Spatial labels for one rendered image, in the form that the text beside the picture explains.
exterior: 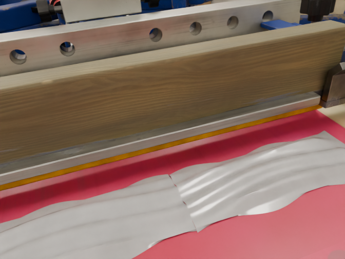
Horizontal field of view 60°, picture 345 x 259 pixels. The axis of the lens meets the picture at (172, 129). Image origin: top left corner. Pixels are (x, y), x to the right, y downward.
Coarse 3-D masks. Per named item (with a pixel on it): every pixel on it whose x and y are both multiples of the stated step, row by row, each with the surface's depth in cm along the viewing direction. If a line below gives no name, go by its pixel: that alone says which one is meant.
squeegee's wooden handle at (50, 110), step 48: (192, 48) 26; (240, 48) 26; (288, 48) 28; (336, 48) 30; (0, 96) 22; (48, 96) 23; (96, 96) 24; (144, 96) 25; (192, 96) 27; (240, 96) 29; (288, 96) 31; (0, 144) 23; (48, 144) 25
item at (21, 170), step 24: (312, 96) 31; (192, 120) 28; (216, 120) 28; (240, 120) 29; (96, 144) 26; (120, 144) 26; (144, 144) 26; (0, 168) 24; (24, 168) 24; (48, 168) 24
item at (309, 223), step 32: (256, 128) 34; (288, 128) 33; (320, 128) 33; (192, 160) 30; (224, 160) 29; (320, 192) 25; (224, 224) 23; (256, 224) 23; (288, 224) 22; (320, 224) 22; (224, 256) 20; (256, 256) 20; (288, 256) 20
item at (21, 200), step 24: (96, 168) 30; (120, 168) 29; (144, 168) 29; (0, 192) 28; (24, 192) 27; (48, 192) 27; (72, 192) 27; (96, 192) 27; (0, 216) 25; (168, 240) 22; (192, 240) 22
